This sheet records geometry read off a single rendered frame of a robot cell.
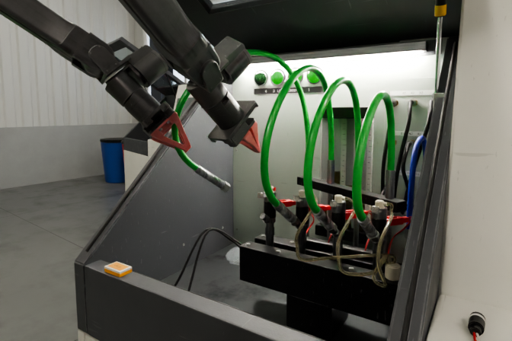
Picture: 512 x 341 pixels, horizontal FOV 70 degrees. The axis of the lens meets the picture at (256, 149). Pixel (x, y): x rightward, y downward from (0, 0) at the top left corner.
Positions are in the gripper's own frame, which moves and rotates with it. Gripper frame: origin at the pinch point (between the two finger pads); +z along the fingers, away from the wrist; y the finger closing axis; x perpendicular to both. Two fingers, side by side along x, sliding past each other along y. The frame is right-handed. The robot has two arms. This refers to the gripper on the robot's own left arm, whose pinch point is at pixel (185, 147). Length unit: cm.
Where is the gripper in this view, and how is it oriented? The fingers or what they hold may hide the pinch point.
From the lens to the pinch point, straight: 77.8
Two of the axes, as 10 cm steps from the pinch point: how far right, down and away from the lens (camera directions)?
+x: -6.6, 7.1, -2.5
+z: 7.1, 7.0, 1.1
